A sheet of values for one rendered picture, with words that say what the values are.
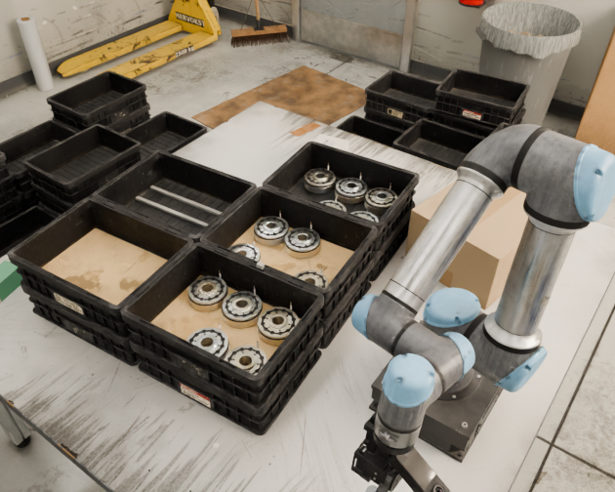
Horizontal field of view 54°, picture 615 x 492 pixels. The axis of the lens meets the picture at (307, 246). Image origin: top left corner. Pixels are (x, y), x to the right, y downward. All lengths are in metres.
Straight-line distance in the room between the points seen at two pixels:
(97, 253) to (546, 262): 1.21
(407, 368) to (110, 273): 1.02
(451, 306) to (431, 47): 3.45
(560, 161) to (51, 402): 1.28
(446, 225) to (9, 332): 1.26
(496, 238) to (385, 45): 3.20
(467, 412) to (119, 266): 1.00
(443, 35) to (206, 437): 3.60
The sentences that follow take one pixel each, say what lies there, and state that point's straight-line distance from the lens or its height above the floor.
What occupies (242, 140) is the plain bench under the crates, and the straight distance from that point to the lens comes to 2.48.
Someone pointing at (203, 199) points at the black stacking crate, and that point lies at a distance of 1.94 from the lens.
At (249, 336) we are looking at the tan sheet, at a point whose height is 0.83.
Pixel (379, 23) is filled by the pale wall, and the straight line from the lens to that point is 4.75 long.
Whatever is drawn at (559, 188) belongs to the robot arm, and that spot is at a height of 1.40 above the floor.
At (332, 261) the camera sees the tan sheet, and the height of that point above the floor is 0.83.
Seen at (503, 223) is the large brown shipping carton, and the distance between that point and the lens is 1.80.
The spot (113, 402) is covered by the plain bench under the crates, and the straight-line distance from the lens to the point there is 1.61.
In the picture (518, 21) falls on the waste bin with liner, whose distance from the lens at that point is 4.18.
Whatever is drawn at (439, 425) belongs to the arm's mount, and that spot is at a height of 0.79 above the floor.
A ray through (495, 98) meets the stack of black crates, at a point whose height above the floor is 0.50.
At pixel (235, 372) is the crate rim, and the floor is 0.93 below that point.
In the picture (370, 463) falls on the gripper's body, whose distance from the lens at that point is 1.10.
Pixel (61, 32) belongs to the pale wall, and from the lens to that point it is 5.00.
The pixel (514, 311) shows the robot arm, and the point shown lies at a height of 1.12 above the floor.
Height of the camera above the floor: 1.97
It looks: 41 degrees down
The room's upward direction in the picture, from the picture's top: straight up
